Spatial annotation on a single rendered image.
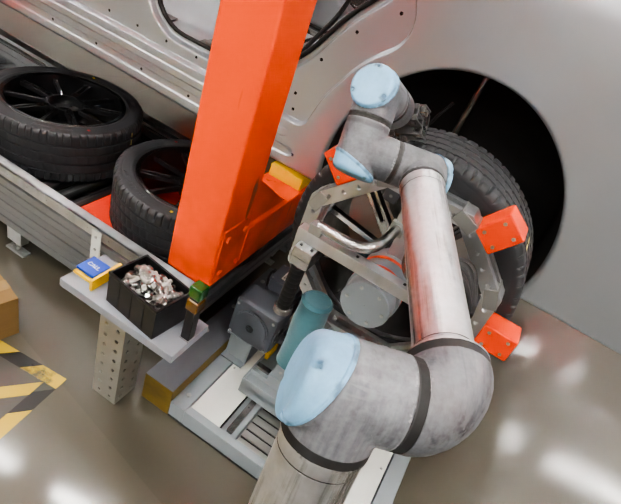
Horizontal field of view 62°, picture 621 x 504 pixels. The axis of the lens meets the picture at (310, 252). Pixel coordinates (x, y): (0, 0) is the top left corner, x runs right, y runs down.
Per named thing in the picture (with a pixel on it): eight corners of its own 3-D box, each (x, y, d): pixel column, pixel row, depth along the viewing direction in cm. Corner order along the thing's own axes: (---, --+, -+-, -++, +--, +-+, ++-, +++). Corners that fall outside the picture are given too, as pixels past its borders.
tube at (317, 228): (401, 237, 128) (419, 202, 122) (374, 271, 112) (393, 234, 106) (341, 203, 132) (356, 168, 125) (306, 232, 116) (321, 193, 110)
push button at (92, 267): (110, 272, 160) (111, 266, 159) (92, 282, 154) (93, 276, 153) (93, 260, 161) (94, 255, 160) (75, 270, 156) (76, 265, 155)
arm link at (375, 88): (340, 103, 100) (357, 54, 99) (361, 122, 112) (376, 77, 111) (383, 114, 96) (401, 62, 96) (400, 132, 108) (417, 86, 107)
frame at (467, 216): (436, 385, 149) (542, 240, 118) (430, 399, 144) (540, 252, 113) (281, 288, 161) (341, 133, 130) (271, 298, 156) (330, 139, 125)
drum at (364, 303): (404, 299, 142) (426, 261, 134) (377, 341, 125) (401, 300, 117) (360, 273, 145) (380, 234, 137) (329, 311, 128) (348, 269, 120)
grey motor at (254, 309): (305, 326, 224) (332, 266, 204) (253, 385, 190) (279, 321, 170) (271, 304, 228) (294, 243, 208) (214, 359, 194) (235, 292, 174)
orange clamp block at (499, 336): (477, 327, 137) (508, 345, 135) (471, 343, 130) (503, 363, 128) (490, 309, 133) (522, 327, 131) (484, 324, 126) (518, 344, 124)
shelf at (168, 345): (207, 331, 158) (209, 325, 157) (170, 364, 145) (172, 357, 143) (102, 261, 168) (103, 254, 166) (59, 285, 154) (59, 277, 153)
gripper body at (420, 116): (426, 142, 122) (414, 128, 111) (391, 140, 126) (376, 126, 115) (432, 111, 122) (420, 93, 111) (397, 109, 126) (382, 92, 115)
